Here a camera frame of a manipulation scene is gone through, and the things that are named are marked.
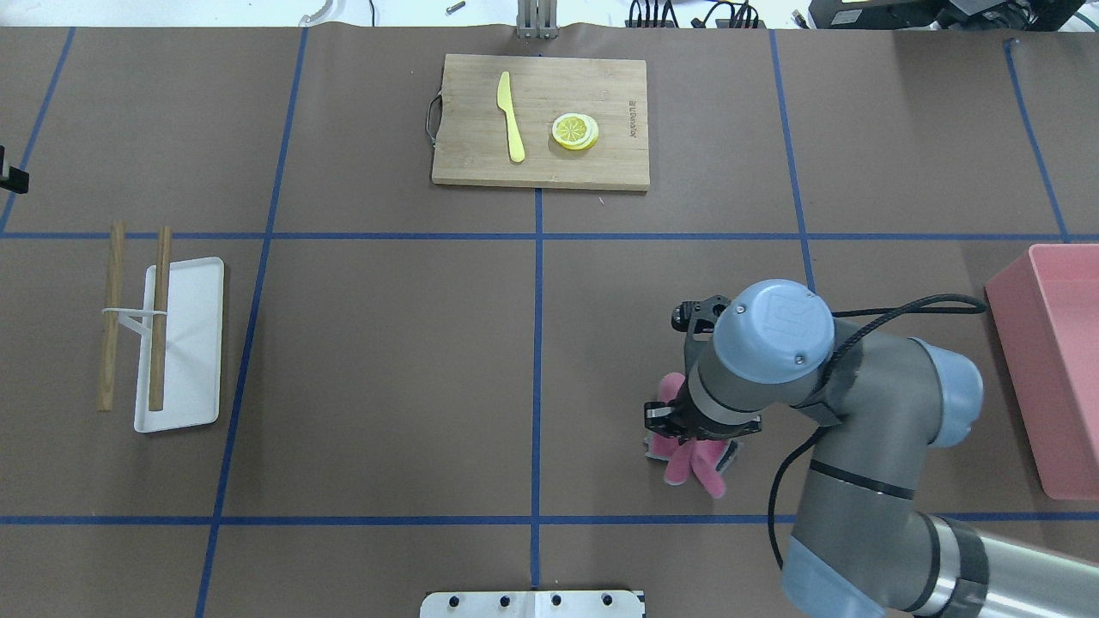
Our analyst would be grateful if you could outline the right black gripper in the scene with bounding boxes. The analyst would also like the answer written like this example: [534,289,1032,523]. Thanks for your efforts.
[644,391,762,441]

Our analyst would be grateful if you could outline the pink cloth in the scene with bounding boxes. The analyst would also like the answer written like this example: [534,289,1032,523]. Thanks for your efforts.
[644,371,741,500]

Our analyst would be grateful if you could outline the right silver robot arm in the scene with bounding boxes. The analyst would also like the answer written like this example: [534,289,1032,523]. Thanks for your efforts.
[644,279,1098,617]

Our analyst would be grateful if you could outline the wooden chopstick beside tray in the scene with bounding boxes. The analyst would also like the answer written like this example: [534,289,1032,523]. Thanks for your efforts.
[95,221,126,412]

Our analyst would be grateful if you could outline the wooden chopstick on tray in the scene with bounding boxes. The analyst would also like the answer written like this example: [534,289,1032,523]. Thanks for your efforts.
[148,227,173,411]

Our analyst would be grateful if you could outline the white rectangular tray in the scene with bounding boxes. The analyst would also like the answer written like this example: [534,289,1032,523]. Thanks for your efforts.
[129,257,225,433]

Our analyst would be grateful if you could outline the yellow lemon slices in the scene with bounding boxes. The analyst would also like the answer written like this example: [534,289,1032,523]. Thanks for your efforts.
[550,112,600,151]

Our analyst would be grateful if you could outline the yellow plastic knife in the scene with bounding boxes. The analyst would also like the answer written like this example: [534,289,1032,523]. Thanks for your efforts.
[495,71,526,164]

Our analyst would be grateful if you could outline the wooden cutting board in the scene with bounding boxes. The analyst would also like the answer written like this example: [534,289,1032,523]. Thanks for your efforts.
[431,52,651,192]

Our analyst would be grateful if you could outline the pink plastic bin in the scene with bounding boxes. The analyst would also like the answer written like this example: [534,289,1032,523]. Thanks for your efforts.
[985,244,1098,500]

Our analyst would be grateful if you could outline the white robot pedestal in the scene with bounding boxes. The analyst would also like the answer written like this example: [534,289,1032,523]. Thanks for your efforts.
[419,591,647,617]

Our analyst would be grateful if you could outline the aluminium frame post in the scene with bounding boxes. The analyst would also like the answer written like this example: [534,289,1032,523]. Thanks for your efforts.
[517,0,560,40]

